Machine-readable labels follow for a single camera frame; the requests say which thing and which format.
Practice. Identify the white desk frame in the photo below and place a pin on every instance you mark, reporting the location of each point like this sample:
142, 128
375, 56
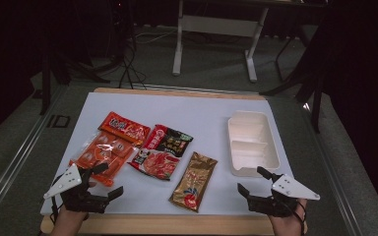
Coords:
220, 25

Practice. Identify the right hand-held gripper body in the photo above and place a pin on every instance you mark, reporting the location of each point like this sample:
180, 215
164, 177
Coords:
292, 189

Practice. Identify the gold brown seasoning packet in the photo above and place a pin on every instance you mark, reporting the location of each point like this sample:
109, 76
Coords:
193, 183

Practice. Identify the black floor socket frame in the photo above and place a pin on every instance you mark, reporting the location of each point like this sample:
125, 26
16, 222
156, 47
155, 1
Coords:
58, 121

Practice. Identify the red and black seasoning packet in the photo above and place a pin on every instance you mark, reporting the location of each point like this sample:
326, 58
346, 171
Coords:
174, 141

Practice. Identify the person's left hand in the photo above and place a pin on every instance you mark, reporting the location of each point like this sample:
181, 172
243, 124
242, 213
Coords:
67, 224

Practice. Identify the white table sheet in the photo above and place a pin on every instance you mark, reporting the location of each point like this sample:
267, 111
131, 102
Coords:
190, 111

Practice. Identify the black stand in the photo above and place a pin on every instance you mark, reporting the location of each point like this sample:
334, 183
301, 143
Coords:
315, 98

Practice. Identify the metal floor rail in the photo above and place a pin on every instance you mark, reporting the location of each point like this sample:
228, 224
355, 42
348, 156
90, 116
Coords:
16, 157
338, 183

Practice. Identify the white packet with meat picture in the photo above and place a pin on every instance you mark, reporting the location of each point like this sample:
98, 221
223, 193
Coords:
160, 165

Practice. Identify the clear bag of orange sachets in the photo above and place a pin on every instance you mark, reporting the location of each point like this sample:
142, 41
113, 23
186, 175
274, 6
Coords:
106, 151

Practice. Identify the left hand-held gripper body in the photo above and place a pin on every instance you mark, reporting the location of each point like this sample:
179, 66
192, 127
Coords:
66, 182

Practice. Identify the white plastic box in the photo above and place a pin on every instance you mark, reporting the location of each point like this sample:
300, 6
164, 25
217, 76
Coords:
252, 144

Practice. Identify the person's right hand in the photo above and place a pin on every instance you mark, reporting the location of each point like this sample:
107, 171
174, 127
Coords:
288, 226

